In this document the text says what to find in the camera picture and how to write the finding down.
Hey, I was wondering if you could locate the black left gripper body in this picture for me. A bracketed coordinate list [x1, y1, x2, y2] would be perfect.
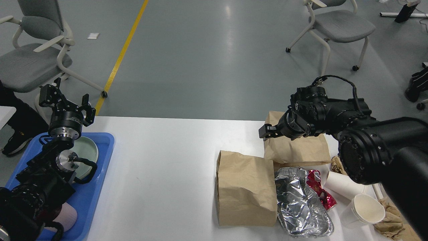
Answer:
[48, 111, 84, 140]

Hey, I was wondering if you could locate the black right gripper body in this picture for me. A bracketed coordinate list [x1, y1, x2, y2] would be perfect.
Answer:
[276, 109, 308, 140]

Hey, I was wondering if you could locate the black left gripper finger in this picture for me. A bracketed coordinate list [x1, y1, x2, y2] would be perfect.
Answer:
[39, 78, 67, 112]
[78, 94, 96, 127]

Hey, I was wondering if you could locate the green plate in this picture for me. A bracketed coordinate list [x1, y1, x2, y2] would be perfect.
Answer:
[70, 136, 98, 180]

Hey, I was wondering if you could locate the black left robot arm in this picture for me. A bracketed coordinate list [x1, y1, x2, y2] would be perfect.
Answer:
[0, 78, 98, 241]

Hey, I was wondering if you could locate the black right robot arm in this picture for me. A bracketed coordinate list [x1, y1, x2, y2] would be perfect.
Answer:
[259, 75, 428, 241]

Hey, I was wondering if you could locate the rear brown paper bag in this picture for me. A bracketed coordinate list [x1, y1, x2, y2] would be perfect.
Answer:
[263, 111, 331, 165]

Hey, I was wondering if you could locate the brown paper bag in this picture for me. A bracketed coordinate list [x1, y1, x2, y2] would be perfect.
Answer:
[263, 111, 331, 165]
[216, 150, 277, 226]

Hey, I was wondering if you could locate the person in dark clothes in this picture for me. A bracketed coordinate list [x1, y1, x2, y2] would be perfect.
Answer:
[0, 82, 49, 156]

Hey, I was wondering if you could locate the red foil wrapper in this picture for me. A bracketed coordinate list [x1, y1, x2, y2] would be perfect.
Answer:
[306, 169, 337, 211]

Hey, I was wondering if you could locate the front brown paper bag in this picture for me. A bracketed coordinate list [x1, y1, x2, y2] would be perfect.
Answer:
[216, 150, 277, 226]

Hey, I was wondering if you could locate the grey office chair left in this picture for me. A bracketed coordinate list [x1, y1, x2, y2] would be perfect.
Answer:
[0, 0, 107, 98]

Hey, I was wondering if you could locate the crumpled brown paper napkin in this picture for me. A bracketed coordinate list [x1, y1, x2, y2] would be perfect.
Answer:
[331, 155, 348, 176]

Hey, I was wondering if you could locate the blue plastic tray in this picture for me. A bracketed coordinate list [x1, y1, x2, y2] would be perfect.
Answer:
[6, 133, 114, 241]

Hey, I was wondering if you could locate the lying white paper cup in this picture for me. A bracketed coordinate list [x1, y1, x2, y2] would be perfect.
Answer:
[324, 171, 368, 200]

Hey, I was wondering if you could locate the crumpled silver foil bag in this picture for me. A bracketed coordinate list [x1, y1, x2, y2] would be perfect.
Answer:
[274, 167, 334, 238]

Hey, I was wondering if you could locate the pink mug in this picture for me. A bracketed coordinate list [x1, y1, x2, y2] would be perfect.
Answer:
[43, 202, 78, 232]

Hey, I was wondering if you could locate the upright white paper cup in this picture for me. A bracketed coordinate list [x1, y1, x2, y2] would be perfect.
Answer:
[340, 194, 386, 229]

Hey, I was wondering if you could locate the grey chair right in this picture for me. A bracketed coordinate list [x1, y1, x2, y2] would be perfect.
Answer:
[285, 0, 376, 75]

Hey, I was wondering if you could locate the crumpled brown paper front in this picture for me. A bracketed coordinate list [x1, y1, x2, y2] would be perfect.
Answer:
[373, 198, 421, 241]

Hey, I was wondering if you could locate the white desk leg base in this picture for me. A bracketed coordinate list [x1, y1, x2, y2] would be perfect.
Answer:
[379, 0, 428, 23]

